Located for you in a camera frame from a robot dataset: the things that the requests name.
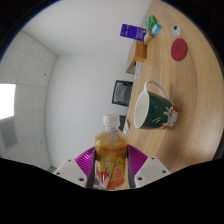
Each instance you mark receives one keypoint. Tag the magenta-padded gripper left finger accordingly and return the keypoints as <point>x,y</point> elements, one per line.
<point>70,170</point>

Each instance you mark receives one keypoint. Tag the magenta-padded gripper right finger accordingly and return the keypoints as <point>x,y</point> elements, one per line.
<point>153,170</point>

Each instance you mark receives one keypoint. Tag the yellow-labelled drink bottle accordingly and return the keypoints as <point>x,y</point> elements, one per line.
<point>111,156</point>

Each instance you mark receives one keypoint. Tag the white printed leaflet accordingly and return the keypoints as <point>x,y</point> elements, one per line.
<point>126,128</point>

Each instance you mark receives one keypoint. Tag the green and white mug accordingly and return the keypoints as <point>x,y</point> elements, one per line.
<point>158,111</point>

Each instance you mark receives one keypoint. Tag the grey ceiling air vent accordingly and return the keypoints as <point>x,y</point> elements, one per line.
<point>7,134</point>

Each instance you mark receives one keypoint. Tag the black mesh office chair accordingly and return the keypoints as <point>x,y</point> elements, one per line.
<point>122,93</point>

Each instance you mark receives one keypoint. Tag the large square ceiling light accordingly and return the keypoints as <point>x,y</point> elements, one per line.
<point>7,101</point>

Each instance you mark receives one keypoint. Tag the white paper sheet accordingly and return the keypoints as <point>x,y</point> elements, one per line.
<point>137,70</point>

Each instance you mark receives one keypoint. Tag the wooden side cabinet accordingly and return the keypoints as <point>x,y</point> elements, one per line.
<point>130,66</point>

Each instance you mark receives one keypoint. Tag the orange-brown cardboard box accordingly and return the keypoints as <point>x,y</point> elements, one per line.
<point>140,52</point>

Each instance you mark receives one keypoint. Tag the flat round red coaster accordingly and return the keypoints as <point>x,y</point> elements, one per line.
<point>179,49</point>

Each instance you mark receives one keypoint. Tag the tan flat packet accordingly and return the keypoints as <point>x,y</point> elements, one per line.
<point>149,38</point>

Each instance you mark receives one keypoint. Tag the purple upright box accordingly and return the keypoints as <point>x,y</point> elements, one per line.
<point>133,32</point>

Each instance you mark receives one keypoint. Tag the small blue box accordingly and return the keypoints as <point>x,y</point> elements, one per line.
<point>156,29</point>

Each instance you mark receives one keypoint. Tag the small white round disc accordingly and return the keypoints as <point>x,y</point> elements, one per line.
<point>176,30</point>

